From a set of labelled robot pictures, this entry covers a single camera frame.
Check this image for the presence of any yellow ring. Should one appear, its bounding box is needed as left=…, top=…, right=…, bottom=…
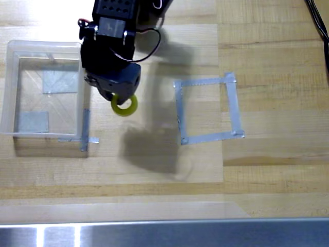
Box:
left=111, top=93, right=139, bottom=118

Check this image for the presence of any clear plastic container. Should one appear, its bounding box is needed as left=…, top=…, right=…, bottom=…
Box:
left=0, top=40, right=92, bottom=137

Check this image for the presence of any grey tape patch large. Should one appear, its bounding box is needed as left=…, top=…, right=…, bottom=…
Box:
left=42, top=65, right=79, bottom=94

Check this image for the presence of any grey tape patch small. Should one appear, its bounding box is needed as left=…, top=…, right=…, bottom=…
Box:
left=19, top=111, right=50, bottom=133

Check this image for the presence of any thin black arm wire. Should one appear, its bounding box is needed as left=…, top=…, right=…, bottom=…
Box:
left=109, top=27, right=162, bottom=63

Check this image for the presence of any metal table edge rail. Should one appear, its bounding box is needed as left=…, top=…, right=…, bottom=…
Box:
left=0, top=217, right=329, bottom=247

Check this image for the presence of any black cable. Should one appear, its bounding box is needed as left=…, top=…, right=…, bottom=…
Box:
left=305, top=0, right=329, bottom=42
left=310, top=0, right=329, bottom=87

